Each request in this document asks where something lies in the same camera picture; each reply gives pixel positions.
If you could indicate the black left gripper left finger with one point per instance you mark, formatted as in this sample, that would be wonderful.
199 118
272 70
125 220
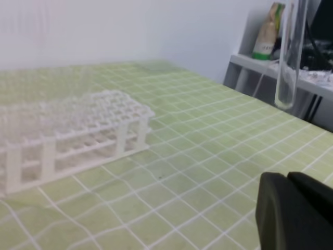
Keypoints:
285 219

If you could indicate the green checkered tablecloth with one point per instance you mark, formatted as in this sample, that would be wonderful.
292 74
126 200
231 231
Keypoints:
194 188

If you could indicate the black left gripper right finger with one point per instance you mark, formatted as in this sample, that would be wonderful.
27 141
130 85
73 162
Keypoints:
316 193

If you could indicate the brown paper bag green label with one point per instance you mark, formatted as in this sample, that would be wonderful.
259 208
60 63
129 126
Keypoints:
268 32

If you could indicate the white plastic test tube rack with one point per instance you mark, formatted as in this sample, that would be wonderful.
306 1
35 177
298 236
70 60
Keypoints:
46 141

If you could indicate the clear glass test tube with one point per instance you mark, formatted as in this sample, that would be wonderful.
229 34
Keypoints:
290 53

